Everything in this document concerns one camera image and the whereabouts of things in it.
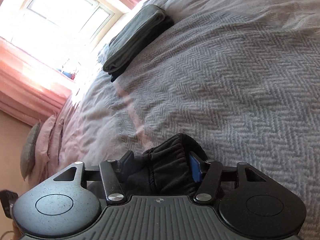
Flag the black sweatpants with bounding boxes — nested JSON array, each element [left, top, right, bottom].
[[116, 133, 208, 198]]

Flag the pink ruffled pillow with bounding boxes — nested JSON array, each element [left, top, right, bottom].
[[28, 115, 64, 186]]

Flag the grey cushion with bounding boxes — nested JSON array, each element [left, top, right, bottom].
[[20, 122, 41, 180]]

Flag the grey herringbone bed blanket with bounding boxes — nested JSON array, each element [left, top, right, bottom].
[[55, 0, 319, 239]]

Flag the pink curtain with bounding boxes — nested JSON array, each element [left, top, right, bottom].
[[1, 0, 141, 126]]

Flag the folded grey-green garment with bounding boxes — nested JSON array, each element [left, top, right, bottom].
[[102, 4, 167, 74]]

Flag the folded dark garment underneath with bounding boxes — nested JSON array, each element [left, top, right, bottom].
[[109, 15, 175, 83]]

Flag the window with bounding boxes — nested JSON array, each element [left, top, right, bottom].
[[1, 0, 129, 69]]

